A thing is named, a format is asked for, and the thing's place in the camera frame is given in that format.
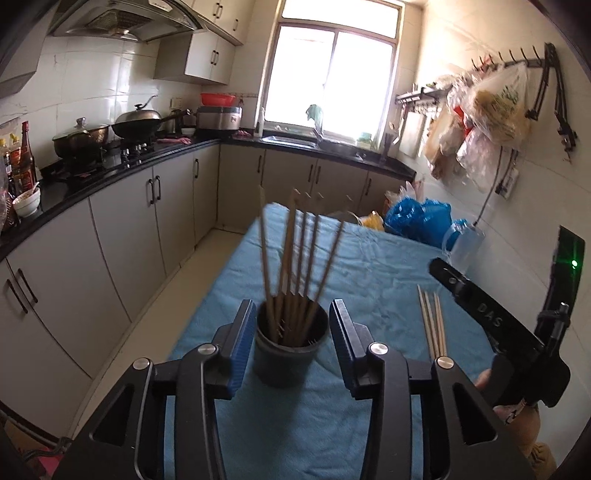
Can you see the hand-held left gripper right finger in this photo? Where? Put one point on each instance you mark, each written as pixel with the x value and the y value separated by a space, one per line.
pixel 344 355

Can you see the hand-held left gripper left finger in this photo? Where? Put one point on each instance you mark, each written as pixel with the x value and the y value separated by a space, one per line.
pixel 242 350

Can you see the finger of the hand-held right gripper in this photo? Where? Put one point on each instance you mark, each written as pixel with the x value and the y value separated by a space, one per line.
pixel 489 316

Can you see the dark grey chopstick holder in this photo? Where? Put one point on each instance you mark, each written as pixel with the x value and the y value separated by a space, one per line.
pixel 286 364

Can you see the thick wooden chopstick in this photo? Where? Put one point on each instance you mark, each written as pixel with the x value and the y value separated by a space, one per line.
pixel 440 323

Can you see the thin wooden chopstick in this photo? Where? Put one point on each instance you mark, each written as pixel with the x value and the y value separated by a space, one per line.
pixel 425 318
pixel 433 323

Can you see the bunch of wooden chopsticks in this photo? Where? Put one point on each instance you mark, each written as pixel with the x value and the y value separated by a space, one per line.
pixel 287 258

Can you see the person's right hand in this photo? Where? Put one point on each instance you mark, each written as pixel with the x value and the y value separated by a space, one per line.
pixel 519 424

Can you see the clear plastic pitcher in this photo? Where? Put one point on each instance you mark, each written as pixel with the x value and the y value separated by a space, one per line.
pixel 466 244

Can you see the blue tablecloth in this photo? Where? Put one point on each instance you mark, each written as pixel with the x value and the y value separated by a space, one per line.
pixel 383 258

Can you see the blue plastic bag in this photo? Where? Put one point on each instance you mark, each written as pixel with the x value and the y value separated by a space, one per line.
pixel 415 221

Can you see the white power strip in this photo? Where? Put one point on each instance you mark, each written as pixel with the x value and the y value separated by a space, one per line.
pixel 508 182

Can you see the yellow plastic bag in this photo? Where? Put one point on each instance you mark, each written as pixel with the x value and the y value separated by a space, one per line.
pixel 373 222

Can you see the white plastic bag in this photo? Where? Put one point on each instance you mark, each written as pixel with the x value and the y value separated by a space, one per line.
pixel 406 194

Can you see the translucent plastic bag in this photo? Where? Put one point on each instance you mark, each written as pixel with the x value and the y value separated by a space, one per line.
pixel 478 157

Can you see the beige lower kitchen cabinets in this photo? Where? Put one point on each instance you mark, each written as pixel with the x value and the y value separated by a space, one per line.
pixel 124 230

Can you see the beige kitchen cabinets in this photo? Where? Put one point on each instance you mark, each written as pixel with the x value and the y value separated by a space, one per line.
pixel 207 60
pixel 124 230

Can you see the beige hanging plastic bags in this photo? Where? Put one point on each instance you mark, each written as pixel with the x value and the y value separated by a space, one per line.
pixel 441 138

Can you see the pale cutting board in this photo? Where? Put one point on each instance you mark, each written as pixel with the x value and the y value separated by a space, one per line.
pixel 413 136

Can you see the dark utensil container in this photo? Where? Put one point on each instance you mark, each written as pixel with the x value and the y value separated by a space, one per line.
pixel 387 145

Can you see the large yellowish plastic bag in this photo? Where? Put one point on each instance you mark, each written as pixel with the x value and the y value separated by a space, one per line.
pixel 498 106

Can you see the green jar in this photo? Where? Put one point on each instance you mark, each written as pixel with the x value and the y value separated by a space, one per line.
pixel 364 141

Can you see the pink rag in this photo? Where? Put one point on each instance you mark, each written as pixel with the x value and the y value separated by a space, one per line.
pixel 242 134

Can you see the black kitchen countertop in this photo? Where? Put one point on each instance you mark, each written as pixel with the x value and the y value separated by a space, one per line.
pixel 115 173

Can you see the small white bowl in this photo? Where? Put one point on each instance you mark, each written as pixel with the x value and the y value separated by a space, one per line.
pixel 188 132

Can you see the gas stove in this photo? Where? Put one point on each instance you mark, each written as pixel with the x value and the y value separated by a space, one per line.
pixel 129 150

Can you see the steel rice cooker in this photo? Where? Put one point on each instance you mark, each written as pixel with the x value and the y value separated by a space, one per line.
pixel 219 120

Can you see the black wok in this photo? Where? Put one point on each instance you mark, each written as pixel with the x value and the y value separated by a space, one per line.
pixel 138 122

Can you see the red plastic basin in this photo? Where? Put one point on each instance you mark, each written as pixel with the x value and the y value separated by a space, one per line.
pixel 217 98

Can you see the dark pot with lid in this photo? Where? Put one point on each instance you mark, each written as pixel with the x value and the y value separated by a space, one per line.
pixel 78 141

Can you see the kitchen window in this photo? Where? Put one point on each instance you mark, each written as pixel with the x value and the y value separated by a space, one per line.
pixel 355 69

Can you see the tall dark sauce bottle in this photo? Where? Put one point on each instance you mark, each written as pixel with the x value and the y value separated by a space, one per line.
pixel 27 157

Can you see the short dark sauce bottle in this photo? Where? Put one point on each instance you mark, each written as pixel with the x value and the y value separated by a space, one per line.
pixel 11 170

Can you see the beige upper kitchen cabinets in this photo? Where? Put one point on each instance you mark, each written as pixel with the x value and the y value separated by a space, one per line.
pixel 207 60

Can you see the steel range hood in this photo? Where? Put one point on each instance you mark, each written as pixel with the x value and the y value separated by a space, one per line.
pixel 120 21

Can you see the black hanging bracket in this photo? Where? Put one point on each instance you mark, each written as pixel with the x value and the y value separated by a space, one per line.
pixel 561 101

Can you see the metal wall rack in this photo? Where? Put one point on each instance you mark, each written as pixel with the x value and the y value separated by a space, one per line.
pixel 415 97

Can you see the black hook rail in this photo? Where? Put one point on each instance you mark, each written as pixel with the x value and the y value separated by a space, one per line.
pixel 531 62

